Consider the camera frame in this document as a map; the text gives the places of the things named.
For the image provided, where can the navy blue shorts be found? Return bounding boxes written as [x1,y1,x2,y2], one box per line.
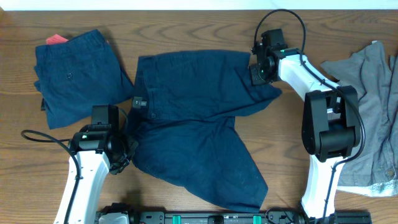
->
[128,50,281,213]

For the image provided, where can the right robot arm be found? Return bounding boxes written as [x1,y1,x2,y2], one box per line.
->
[249,47,363,223]

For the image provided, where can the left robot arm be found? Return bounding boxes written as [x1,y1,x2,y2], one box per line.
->
[54,131,138,223]

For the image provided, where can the folded navy shorts on left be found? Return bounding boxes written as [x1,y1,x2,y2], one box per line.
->
[34,29,134,129]

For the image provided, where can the grey shorts on right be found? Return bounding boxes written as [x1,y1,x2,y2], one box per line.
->
[321,40,397,197]

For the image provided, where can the red folded garment underneath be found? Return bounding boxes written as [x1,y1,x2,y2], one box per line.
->
[45,34,68,45]

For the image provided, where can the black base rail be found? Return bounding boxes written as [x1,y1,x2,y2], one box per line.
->
[94,203,373,224]

